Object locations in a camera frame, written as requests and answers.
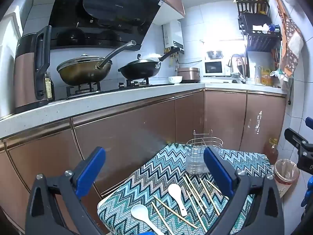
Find brown rice cooker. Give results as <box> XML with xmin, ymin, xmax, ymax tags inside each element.
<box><xmin>177</xmin><ymin>67</ymin><xmax>201</xmax><ymax>83</ymax></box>

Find bronze wok with glass lid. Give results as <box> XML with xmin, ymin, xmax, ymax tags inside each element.
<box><xmin>56</xmin><ymin>40</ymin><xmax>137</xmax><ymax>87</ymax></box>

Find brown patterned hanging cloth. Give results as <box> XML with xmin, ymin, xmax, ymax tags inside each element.
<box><xmin>276</xmin><ymin>0</ymin><xmax>304</xmax><ymax>76</ymax></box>

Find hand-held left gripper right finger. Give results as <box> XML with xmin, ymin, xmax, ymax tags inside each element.
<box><xmin>203</xmin><ymin>146</ymin><xmax>284</xmax><ymax>235</ymax></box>

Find brown black kitchen appliance jug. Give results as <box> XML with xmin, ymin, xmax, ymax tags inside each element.
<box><xmin>13</xmin><ymin>25</ymin><xmax>53</xmax><ymax>114</ymax></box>

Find large cooking oil jug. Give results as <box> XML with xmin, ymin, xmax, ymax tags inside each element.
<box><xmin>264</xmin><ymin>138</ymin><xmax>280</xmax><ymax>167</ymax></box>

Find black range hood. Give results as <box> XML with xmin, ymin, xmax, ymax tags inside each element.
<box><xmin>48</xmin><ymin>0</ymin><xmax>167</xmax><ymax>52</ymax></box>

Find black dish rack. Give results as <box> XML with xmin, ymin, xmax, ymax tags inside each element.
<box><xmin>234</xmin><ymin>0</ymin><xmax>282</xmax><ymax>79</ymax></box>

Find bamboo chopsticks group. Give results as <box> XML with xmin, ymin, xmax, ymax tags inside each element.
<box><xmin>151</xmin><ymin>173</ymin><xmax>230</xmax><ymax>235</ymax></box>

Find person's right hand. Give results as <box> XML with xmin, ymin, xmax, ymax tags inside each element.
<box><xmin>301</xmin><ymin>175</ymin><xmax>313</xmax><ymax>208</ymax></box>

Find white water heater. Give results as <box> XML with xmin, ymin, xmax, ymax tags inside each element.
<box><xmin>162</xmin><ymin>20</ymin><xmax>184</xmax><ymax>52</ymax></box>

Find white rag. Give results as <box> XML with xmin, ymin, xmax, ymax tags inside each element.
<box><xmin>252</xmin><ymin>23</ymin><xmax>270</xmax><ymax>34</ymax></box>

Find trash bin with bag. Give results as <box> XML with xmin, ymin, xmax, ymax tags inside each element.
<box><xmin>273</xmin><ymin>159</ymin><xmax>301</xmax><ymax>199</ymax></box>

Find black wok with lid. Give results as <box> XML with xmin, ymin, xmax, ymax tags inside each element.
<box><xmin>118</xmin><ymin>47</ymin><xmax>181</xmax><ymax>79</ymax></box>

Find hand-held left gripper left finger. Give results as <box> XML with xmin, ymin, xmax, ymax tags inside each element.
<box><xmin>24</xmin><ymin>146</ymin><xmax>106</xmax><ymax>235</ymax></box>

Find steel kitchen faucet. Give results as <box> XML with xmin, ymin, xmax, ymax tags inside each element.
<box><xmin>228</xmin><ymin>53</ymin><xmax>246</xmax><ymax>84</ymax></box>

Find white ceramic spoon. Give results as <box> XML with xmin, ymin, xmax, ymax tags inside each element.
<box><xmin>130</xmin><ymin>204</ymin><xmax>159</xmax><ymax>235</ymax></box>
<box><xmin>168</xmin><ymin>183</ymin><xmax>188</xmax><ymax>217</ymax></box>

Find white microwave oven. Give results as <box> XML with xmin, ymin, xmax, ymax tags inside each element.
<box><xmin>203</xmin><ymin>59</ymin><xmax>232</xmax><ymax>77</ymax></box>

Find metal bowls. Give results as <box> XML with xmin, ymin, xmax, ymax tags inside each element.
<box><xmin>206</xmin><ymin>50</ymin><xmax>224</xmax><ymax>60</ymax></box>

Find zigzag knitted table cloth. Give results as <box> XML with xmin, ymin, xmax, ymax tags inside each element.
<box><xmin>97</xmin><ymin>142</ymin><xmax>272</xmax><ymax>235</ymax></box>

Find black gas stove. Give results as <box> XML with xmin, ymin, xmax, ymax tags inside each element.
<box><xmin>66</xmin><ymin>77</ymin><xmax>170</xmax><ymax>101</ymax></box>

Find white stone kitchen counter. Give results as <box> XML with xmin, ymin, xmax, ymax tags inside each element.
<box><xmin>0</xmin><ymin>81</ymin><xmax>287</xmax><ymax>139</ymax></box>

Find dark glass oil bottle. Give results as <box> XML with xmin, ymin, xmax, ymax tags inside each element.
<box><xmin>44</xmin><ymin>71</ymin><xmax>56</xmax><ymax>102</ymax></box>

